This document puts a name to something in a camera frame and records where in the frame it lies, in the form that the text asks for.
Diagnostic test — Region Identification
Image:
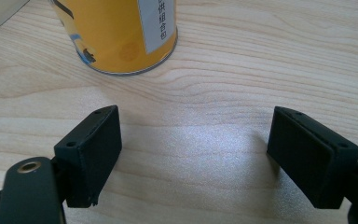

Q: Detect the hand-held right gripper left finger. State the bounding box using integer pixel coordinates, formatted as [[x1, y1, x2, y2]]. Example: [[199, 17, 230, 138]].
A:
[[53, 105, 123, 208]]

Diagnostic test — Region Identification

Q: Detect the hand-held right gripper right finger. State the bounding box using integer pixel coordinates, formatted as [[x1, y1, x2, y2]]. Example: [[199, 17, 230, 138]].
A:
[[267, 105, 358, 210]]

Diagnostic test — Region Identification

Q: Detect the yellow can with white label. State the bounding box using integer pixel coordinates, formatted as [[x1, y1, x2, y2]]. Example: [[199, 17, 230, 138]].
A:
[[48, 0, 179, 77]]

